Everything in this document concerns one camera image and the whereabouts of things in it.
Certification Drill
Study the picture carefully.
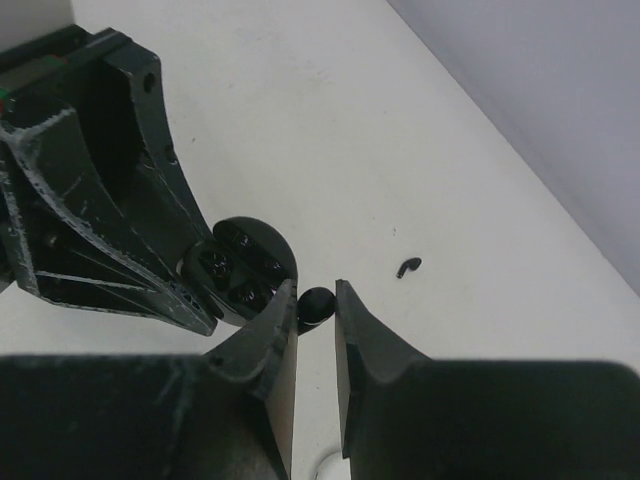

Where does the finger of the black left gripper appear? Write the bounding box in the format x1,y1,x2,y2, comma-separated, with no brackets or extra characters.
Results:
1,97,218,336

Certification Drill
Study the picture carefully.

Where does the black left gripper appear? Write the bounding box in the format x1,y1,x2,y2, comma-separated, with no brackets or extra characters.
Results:
1,25,212,280

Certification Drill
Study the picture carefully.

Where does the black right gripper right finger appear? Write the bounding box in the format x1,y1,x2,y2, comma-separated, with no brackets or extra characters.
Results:
335,280,639,479

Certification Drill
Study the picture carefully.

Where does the black earbud charging case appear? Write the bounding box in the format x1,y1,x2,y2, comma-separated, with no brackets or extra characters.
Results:
180,216,298,326

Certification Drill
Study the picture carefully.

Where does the white earbud charging case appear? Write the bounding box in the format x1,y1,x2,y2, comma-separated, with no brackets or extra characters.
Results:
311,452,351,480

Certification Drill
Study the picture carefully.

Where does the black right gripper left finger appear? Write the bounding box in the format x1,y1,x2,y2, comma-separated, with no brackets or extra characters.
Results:
1,280,297,479

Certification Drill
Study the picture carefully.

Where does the black earbud front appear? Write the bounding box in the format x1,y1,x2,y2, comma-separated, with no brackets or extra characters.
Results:
297,287,336,335

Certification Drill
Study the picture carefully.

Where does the black earbud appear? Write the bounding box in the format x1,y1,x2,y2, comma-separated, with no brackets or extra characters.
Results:
297,287,336,335
396,257,422,279

